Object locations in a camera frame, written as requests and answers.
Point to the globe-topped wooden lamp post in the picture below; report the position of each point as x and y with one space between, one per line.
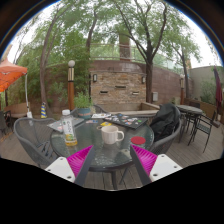
71 91

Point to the black metal patio chair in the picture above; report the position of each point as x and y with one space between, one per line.
201 126

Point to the grey chair holding jacket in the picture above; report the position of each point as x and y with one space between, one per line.
166 141

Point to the blue yellow striped cone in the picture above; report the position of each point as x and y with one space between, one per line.
43 111

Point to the black jacket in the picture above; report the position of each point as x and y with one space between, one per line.
165 121

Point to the black wall lantern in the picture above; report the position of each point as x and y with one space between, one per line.
143 80
95 78

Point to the green plant in blue pot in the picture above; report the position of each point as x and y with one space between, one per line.
83 103

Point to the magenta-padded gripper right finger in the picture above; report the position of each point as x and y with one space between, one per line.
145 159

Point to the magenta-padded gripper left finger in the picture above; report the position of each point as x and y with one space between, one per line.
79 160

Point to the orange canopy tent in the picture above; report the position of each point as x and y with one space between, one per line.
10 75

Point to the grey wall utility box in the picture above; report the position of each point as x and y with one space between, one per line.
155 96

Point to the yellow card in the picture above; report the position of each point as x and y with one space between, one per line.
106 124

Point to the grey mesh patio chair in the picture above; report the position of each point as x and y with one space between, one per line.
99 108
31 133

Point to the closed dark red umbrella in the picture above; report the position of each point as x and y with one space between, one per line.
218 91

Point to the white printed booklet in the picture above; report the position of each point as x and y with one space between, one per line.
101 116

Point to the black laptop with stickers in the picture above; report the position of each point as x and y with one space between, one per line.
128 121

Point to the dark patio chair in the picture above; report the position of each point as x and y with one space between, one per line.
5 121

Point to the grey laptop with stickers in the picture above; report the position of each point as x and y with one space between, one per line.
56 125

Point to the dark round patio table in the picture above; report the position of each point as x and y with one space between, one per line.
189 109

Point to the white ribbed mug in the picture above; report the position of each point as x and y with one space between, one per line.
110 135

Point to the clear drink bottle white cap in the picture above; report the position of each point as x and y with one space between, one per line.
69 128

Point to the wooden lamp post by wall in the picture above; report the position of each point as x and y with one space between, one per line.
182 91

